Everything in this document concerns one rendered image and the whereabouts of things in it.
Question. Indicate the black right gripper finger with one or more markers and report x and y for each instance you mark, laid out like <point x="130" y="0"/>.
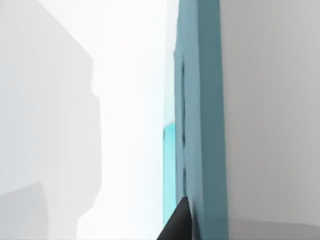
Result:
<point x="180" y="222"/>

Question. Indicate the light blue rack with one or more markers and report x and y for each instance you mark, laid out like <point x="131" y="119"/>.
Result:
<point x="200" y="112"/>

